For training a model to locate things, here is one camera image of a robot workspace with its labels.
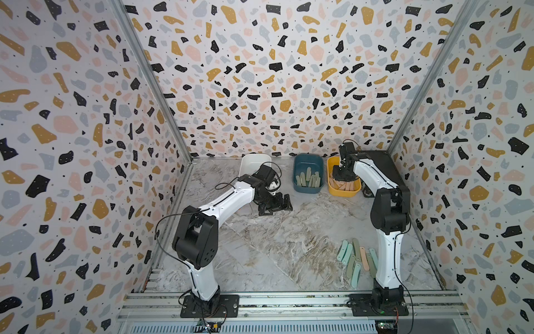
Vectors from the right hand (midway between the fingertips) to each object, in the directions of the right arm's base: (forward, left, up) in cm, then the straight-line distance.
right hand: (338, 175), depth 103 cm
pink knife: (0, -3, -8) cm, 8 cm away
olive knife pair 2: (+3, +19, -8) cm, 21 cm away
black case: (+19, -30, -8) cm, 37 cm away
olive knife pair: (+7, +14, -7) cm, 17 cm away
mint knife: (-37, +3, -8) cm, 38 cm away
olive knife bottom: (-34, -4, -9) cm, 35 cm away
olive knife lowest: (-38, -2, -9) cm, 39 cm away
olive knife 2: (+3, +10, -6) cm, 12 cm away
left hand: (-23, +26, +4) cm, 35 cm away
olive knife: (+4, +17, -8) cm, 19 cm away
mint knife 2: (-36, 0, -8) cm, 37 cm away
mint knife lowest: (-44, -2, -9) cm, 45 cm away
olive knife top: (+7, +9, -7) cm, 13 cm away
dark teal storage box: (+15, +18, -6) cm, 24 cm away
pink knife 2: (0, -8, -8) cm, 11 cm away
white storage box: (+10, +46, -2) cm, 47 cm away
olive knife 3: (+2, +12, -7) cm, 14 cm away
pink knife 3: (-37, -7, -9) cm, 39 cm away
